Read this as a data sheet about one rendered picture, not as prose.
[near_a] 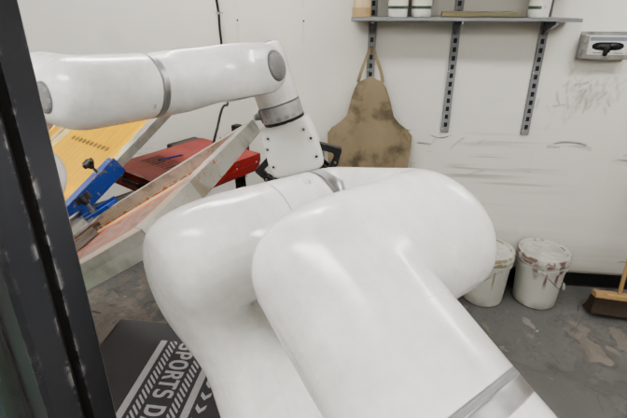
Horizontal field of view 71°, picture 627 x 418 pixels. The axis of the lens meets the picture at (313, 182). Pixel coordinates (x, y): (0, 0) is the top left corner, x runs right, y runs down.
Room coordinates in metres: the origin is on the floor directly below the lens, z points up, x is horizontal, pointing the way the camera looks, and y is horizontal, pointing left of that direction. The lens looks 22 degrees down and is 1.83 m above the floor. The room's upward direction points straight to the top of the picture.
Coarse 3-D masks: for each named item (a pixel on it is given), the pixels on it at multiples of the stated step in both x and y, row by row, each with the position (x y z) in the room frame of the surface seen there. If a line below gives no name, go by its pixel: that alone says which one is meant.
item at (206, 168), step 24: (216, 144) 1.06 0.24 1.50; (240, 144) 0.92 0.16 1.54; (192, 168) 1.06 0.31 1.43; (216, 168) 0.77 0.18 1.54; (144, 192) 1.08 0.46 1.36; (192, 192) 0.65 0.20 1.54; (96, 216) 1.10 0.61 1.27; (120, 240) 0.51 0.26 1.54; (96, 264) 0.51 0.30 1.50; (120, 264) 0.51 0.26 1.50
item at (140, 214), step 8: (168, 192) 0.98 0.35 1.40; (152, 200) 1.02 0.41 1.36; (160, 200) 0.93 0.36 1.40; (144, 208) 0.96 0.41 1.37; (152, 208) 0.88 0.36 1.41; (128, 216) 0.99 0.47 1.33; (136, 216) 0.90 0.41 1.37; (144, 216) 0.84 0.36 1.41; (112, 224) 1.03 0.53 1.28; (120, 224) 0.94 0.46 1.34; (128, 224) 0.87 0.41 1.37; (104, 232) 0.96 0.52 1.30; (112, 232) 0.89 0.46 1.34; (96, 240) 0.92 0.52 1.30; (104, 240) 0.85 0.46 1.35; (88, 248) 0.87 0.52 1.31
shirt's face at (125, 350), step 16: (128, 320) 1.06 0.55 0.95; (112, 336) 0.99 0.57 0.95; (128, 336) 0.99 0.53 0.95; (144, 336) 0.99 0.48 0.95; (160, 336) 0.99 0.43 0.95; (176, 336) 0.99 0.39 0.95; (112, 352) 0.93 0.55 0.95; (128, 352) 0.93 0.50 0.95; (144, 352) 0.93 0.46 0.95; (112, 368) 0.87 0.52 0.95; (128, 368) 0.87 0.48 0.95; (112, 384) 0.82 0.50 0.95; (128, 384) 0.82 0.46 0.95; (208, 416) 0.73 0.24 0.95
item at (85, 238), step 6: (78, 222) 1.00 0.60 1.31; (84, 222) 1.01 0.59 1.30; (72, 228) 0.97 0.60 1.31; (78, 228) 0.98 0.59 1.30; (84, 234) 0.98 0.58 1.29; (90, 234) 0.99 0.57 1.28; (96, 234) 1.00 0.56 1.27; (78, 240) 0.95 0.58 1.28; (84, 240) 0.96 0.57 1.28; (90, 240) 0.98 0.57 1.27; (78, 246) 0.94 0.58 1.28
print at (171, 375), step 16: (160, 352) 0.93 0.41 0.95; (176, 352) 0.93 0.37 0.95; (144, 368) 0.87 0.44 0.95; (160, 368) 0.87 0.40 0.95; (176, 368) 0.87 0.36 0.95; (192, 368) 0.87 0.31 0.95; (144, 384) 0.82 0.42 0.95; (160, 384) 0.82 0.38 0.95; (176, 384) 0.82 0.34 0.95; (192, 384) 0.82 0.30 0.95; (208, 384) 0.82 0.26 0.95; (128, 400) 0.77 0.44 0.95; (144, 400) 0.77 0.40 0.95; (160, 400) 0.77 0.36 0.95; (176, 400) 0.77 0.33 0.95; (192, 400) 0.77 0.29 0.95; (208, 400) 0.77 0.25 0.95; (128, 416) 0.73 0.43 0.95; (144, 416) 0.73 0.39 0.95; (160, 416) 0.73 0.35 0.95; (176, 416) 0.73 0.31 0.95; (192, 416) 0.73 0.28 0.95
